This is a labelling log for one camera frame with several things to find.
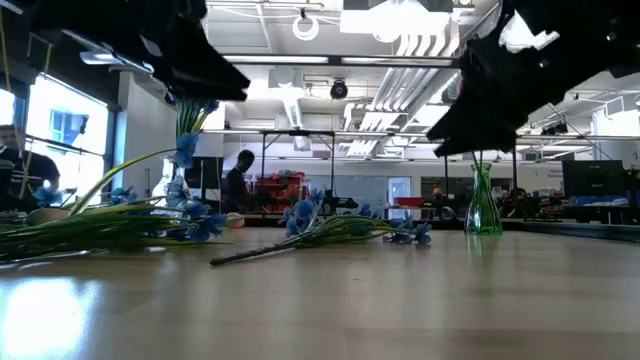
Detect black overhead camera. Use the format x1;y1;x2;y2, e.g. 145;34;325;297
329;78;350;102

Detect green glass vase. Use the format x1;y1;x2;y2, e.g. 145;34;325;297
463;162;504;236

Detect person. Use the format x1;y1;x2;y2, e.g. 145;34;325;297
0;123;62;214
221;148;257;215

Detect bright window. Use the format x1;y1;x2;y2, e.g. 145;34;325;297
24;73;111;211

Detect clear glass vase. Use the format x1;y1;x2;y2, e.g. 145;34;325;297
151;154;192;219

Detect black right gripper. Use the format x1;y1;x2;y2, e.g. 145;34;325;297
426;0;640;159

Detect red storage bins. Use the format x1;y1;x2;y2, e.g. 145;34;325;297
253;171;307;214

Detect black aluminium table frame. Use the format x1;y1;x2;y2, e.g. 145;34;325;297
0;212;640;244

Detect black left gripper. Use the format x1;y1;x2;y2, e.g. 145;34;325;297
28;0;252;102

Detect black background robot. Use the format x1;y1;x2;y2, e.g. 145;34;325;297
322;189;360;212

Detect black overhead crossbeam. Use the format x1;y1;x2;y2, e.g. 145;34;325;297
222;53;460;69

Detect white cable coil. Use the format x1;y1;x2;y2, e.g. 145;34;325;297
291;13;321;43

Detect yellow hanging cable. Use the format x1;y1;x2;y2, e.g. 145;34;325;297
0;9;55;201

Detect black metal rack frame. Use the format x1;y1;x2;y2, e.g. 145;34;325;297
258;129;337;217
443;134;519;204

